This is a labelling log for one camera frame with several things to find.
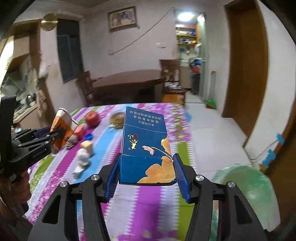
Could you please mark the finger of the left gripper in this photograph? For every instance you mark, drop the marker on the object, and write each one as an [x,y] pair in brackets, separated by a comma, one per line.
[31,134]
[33,144]

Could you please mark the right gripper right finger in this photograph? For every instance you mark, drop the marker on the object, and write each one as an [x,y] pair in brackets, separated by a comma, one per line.
[236,218]

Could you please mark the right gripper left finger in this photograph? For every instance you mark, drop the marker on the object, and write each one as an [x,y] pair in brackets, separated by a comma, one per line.
[58,218]

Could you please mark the blue cigarette carton box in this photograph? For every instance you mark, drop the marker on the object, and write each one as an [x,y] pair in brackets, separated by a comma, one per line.
[146,158]

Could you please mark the brown wooden door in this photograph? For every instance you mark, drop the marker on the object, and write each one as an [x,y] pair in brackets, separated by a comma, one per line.
[248,64]

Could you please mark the dark wooden dining table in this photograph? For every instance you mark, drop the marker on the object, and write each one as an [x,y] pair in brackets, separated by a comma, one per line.
[129,87]

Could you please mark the red apple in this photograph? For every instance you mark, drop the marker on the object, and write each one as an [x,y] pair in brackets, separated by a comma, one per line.
[92,119]

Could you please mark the purple striped tablecloth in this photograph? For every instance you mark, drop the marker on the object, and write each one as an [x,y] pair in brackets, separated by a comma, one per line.
[134,213]

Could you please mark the green dustpan with broom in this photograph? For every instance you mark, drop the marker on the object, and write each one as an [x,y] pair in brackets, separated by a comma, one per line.
[210,102]

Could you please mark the green trash bin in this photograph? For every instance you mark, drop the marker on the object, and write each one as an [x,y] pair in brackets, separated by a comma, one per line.
[258,190]

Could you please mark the wooden chair at left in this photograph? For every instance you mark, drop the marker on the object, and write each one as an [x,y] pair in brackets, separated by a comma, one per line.
[85,82]

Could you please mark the blue tape pieces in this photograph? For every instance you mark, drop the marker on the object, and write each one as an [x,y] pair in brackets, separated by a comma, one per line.
[271,155]

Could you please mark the person's left hand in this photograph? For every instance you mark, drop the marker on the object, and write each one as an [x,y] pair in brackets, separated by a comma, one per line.
[16,194]

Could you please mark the blue bottle cap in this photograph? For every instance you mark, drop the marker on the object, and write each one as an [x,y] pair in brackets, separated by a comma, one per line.
[88,137]

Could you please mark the dark window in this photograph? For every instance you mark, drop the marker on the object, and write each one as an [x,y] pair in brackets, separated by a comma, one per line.
[69,49]

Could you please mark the round brass wall ornament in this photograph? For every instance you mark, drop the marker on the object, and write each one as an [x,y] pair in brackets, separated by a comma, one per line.
[49,22]

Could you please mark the gold wrapped snack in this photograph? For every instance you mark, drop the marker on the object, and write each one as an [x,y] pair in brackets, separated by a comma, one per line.
[117,120]

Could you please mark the beige small block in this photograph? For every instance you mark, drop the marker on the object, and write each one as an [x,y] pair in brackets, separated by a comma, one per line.
[88,146]

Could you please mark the kitchen shelf with items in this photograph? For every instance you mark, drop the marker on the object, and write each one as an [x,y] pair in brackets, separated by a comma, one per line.
[188,40]

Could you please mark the orange white paper carton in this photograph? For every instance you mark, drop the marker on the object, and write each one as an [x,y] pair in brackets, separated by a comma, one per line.
[64,126]

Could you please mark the framed wall picture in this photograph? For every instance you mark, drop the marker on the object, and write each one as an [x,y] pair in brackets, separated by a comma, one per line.
[122,19]

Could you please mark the pink small box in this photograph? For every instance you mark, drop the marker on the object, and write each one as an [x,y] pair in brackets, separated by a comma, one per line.
[80,132]

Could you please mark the wooden chair by table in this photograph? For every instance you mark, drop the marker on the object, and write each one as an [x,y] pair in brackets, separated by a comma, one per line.
[172,90]

